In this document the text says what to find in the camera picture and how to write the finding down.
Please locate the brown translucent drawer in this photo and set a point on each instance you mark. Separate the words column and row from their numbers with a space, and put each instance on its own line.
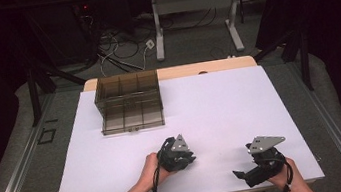
column 133, row 118

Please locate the black metal stand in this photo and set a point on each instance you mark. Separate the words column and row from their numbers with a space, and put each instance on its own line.
column 40, row 90
column 297, row 54

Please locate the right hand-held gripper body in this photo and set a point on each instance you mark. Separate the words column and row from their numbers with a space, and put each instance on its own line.
column 267, row 163

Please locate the white table cover sheet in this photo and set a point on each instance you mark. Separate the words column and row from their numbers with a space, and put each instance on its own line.
column 214, row 113

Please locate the dark device with red light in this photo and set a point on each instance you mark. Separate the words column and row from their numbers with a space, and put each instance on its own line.
column 85, row 7

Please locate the person's left hand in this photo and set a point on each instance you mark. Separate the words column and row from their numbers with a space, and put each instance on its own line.
column 150, row 172

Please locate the white desk with metal legs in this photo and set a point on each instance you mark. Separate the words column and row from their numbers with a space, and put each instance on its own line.
column 192, row 2

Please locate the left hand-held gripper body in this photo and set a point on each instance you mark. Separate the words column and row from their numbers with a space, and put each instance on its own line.
column 173, row 157

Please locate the white power adapter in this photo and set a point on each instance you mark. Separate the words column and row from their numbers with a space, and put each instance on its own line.
column 150, row 44

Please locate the person's right hand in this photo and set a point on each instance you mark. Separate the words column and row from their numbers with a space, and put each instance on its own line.
column 288, row 180

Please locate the brown translucent drawer box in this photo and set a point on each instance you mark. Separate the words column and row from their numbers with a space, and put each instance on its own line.
column 127, row 88

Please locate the wooden table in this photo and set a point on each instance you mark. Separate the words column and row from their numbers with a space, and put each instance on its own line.
column 188, row 70

